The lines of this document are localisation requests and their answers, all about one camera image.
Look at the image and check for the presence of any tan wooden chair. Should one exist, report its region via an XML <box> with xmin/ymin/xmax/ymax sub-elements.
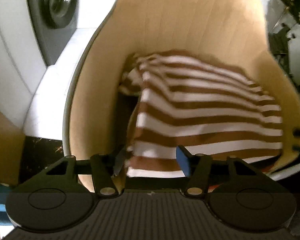
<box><xmin>62</xmin><ymin>0</ymin><xmax>300</xmax><ymax>195</ymax></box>

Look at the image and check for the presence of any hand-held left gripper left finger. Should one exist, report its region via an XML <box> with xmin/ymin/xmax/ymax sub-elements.
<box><xmin>45</xmin><ymin>150</ymin><xmax>127</xmax><ymax>197</ymax></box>

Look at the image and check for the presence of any cardboard box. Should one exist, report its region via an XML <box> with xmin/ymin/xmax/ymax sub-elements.
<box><xmin>0</xmin><ymin>101</ymin><xmax>27</xmax><ymax>187</ymax></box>

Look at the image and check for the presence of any white washing machine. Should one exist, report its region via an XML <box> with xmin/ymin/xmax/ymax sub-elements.
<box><xmin>0</xmin><ymin>0</ymin><xmax>79</xmax><ymax>130</ymax></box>

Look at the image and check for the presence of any brown and pink striped sweater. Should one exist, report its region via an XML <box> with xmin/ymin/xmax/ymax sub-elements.
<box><xmin>118</xmin><ymin>50</ymin><xmax>284</xmax><ymax>178</ymax></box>

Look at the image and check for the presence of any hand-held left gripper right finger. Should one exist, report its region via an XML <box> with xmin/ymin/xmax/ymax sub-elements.
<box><xmin>176</xmin><ymin>145</ymin><xmax>255</xmax><ymax>197</ymax></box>

